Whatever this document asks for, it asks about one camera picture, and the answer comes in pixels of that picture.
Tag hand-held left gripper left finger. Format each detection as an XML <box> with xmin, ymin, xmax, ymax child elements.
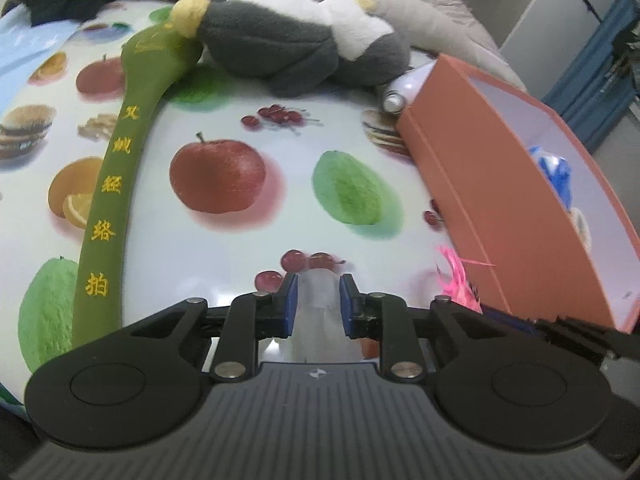
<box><xmin>119</xmin><ymin>273</ymin><xmax>301</xmax><ymax>382</ymax></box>

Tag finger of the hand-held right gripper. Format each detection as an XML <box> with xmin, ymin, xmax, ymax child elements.
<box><xmin>531</xmin><ymin>315</ymin><xmax>640</xmax><ymax>361</ymax></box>

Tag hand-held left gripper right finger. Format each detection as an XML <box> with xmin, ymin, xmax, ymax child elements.
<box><xmin>339</xmin><ymin>273</ymin><xmax>521</xmax><ymax>384</ymax></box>

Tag pink tassel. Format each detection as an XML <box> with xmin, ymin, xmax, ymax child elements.
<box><xmin>434</xmin><ymin>243</ymin><xmax>497</xmax><ymax>314</ymax></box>

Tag blue plastic bag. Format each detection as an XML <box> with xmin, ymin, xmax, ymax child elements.
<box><xmin>530</xmin><ymin>145</ymin><xmax>574</xmax><ymax>201</ymax></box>

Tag orange cardboard box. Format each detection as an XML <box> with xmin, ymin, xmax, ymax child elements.
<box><xmin>395</xmin><ymin>55</ymin><xmax>640</xmax><ymax>334</ymax></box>

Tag fruit printed mat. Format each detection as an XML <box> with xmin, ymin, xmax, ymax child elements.
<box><xmin>0</xmin><ymin>0</ymin><xmax>481</xmax><ymax>411</ymax></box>

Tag cream hair scrunchie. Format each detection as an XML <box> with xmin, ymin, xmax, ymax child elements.
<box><xmin>570</xmin><ymin>207</ymin><xmax>594</xmax><ymax>251</ymax></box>

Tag green fabric massage stick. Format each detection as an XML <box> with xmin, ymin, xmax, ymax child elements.
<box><xmin>70</xmin><ymin>22</ymin><xmax>204</xmax><ymax>351</ymax></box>

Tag white spray bottle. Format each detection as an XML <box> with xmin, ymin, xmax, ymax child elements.
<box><xmin>382</xmin><ymin>62</ymin><xmax>436</xmax><ymax>114</ymax></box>

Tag blue curtain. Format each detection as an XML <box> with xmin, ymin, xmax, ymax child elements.
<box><xmin>542</xmin><ymin>0</ymin><xmax>640</xmax><ymax>156</ymax></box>

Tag grey white plush toy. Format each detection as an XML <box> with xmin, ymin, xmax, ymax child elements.
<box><xmin>170</xmin><ymin>0</ymin><xmax>414</xmax><ymax>99</ymax></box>

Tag hanging clothes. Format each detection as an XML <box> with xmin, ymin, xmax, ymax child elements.
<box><xmin>615</xmin><ymin>10</ymin><xmax>640</xmax><ymax>86</ymax></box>

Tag grey duvet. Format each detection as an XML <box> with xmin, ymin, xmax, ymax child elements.
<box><xmin>117</xmin><ymin>0</ymin><xmax>526</xmax><ymax>91</ymax></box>

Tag white wardrobe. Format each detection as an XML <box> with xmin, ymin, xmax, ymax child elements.
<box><xmin>435</xmin><ymin>0</ymin><xmax>631</xmax><ymax>156</ymax></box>

